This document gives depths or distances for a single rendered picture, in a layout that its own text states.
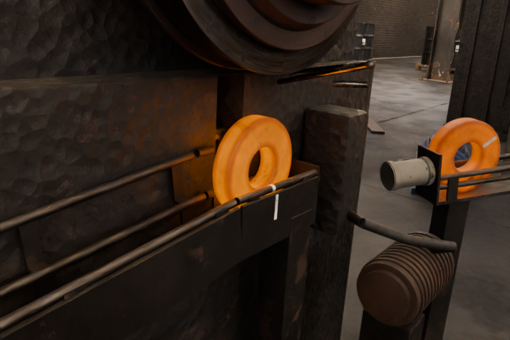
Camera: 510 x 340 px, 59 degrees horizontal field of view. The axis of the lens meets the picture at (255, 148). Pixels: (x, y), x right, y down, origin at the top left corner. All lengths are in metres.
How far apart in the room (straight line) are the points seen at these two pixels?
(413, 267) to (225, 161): 0.44
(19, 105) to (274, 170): 0.38
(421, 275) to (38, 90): 0.72
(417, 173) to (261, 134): 0.39
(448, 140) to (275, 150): 0.41
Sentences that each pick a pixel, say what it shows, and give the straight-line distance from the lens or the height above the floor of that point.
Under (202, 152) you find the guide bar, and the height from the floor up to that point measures 0.76.
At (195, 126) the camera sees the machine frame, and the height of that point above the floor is 0.80.
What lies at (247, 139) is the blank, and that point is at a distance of 0.64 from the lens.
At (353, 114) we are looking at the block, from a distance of 0.84.
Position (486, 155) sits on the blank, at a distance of 1.05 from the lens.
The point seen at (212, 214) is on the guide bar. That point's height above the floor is 0.71.
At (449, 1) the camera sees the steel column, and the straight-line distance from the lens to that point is 9.53.
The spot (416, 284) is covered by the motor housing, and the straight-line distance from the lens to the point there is 0.91.
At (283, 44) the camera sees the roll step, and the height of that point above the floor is 0.92.
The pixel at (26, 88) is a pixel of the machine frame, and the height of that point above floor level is 0.87.
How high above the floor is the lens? 0.95
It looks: 16 degrees down
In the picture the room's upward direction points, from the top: 3 degrees clockwise
